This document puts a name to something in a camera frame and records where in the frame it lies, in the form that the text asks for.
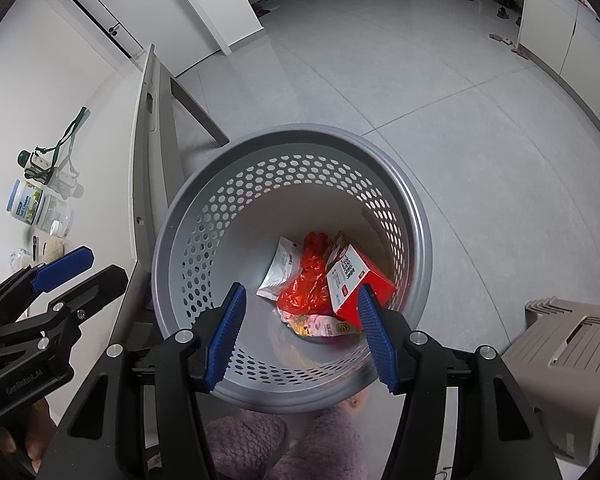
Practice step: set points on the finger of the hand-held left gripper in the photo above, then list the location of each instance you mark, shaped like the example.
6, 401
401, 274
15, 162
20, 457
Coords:
62, 267
90, 292

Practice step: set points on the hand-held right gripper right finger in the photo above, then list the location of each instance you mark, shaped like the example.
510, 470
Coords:
377, 340

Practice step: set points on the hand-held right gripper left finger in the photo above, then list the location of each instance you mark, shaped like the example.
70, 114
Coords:
227, 335

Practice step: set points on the pink snack packet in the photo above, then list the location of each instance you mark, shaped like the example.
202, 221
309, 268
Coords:
325, 327

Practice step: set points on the red cardboard box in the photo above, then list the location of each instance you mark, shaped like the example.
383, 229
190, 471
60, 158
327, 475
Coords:
350, 280

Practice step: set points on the white foil packet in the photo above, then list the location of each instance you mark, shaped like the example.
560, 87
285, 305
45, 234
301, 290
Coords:
282, 270

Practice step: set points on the red plastic bag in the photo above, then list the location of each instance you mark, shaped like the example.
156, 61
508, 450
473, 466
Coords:
305, 290

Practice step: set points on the grey perforated basket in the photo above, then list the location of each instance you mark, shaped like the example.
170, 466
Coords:
220, 210

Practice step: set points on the person's left hand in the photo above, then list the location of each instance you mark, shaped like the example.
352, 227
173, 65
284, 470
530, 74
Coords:
40, 430

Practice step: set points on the beige plush ball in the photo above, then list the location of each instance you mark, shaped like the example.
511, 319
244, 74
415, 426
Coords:
52, 250

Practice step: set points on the black pen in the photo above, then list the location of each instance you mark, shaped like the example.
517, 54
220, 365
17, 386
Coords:
35, 247

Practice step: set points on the milk powder tub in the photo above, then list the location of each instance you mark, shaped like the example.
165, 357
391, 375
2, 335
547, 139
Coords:
27, 205

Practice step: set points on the purple fluffy slipper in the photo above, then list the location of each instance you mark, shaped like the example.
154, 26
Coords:
325, 445
245, 440

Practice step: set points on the beige plastic stool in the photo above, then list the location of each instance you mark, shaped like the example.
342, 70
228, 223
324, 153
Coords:
580, 360

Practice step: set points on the white door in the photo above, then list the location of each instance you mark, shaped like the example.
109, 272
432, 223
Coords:
100, 5

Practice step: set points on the white cabinet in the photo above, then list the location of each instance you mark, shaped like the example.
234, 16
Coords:
570, 35

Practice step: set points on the grey table frame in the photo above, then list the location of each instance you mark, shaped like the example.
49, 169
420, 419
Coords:
155, 125

